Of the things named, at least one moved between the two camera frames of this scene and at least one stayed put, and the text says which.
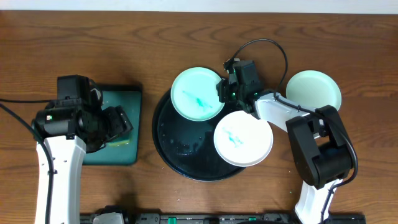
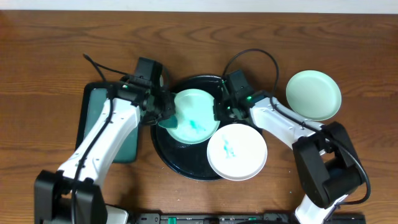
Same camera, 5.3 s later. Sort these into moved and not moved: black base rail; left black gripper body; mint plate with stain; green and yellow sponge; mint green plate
Moved: mint plate with stain; left black gripper body; green and yellow sponge
Not moved: mint green plate; black base rail
